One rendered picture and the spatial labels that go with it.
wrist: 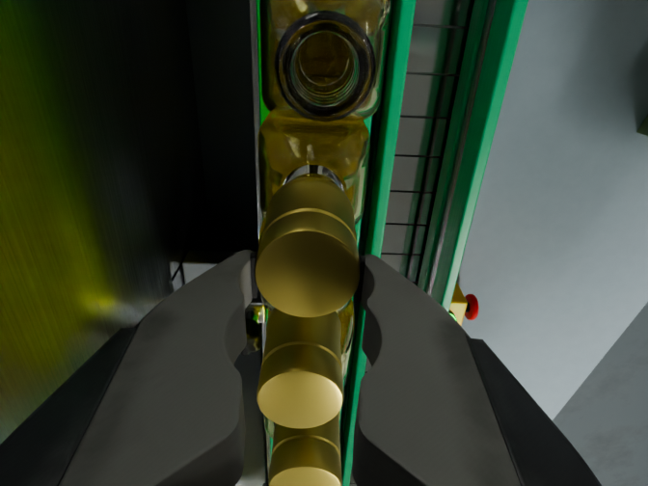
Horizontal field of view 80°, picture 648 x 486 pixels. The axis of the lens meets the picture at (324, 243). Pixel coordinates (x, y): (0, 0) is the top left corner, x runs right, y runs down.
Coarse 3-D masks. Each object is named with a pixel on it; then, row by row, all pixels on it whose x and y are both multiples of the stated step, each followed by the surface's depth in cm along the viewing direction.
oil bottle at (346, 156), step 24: (264, 120) 20; (288, 120) 19; (264, 144) 18; (288, 144) 18; (312, 144) 18; (336, 144) 18; (360, 144) 18; (264, 168) 18; (288, 168) 18; (336, 168) 18; (360, 168) 18; (264, 192) 19; (360, 192) 19; (264, 216) 20; (360, 216) 20
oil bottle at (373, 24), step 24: (264, 0) 16; (288, 0) 15; (312, 0) 15; (336, 0) 15; (360, 0) 15; (384, 0) 16; (264, 24) 16; (288, 24) 15; (360, 24) 15; (384, 24) 16; (264, 48) 16; (312, 48) 18; (336, 48) 18; (384, 48) 16; (264, 72) 17; (312, 72) 18; (336, 72) 18; (264, 96) 17; (360, 120) 18
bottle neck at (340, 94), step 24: (312, 24) 11; (336, 24) 11; (288, 48) 11; (360, 48) 11; (288, 72) 11; (360, 72) 11; (288, 96) 12; (312, 96) 12; (336, 96) 12; (360, 96) 12; (312, 120) 12; (336, 120) 12
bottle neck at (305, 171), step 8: (304, 168) 17; (312, 168) 17; (320, 168) 17; (288, 176) 17; (296, 176) 17; (304, 176) 16; (312, 176) 16; (320, 176) 16; (328, 176) 17; (336, 176) 18; (336, 184) 17
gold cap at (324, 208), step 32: (288, 192) 14; (320, 192) 14; (288, 224) 12; (320, 224) 12; (352, 224) 14; (256, 256) 12; (288, 256) 12; (320, 256) 12; (352, 256) 12; (288, 288) 12; (320, 288) 12; (352, 288) 12
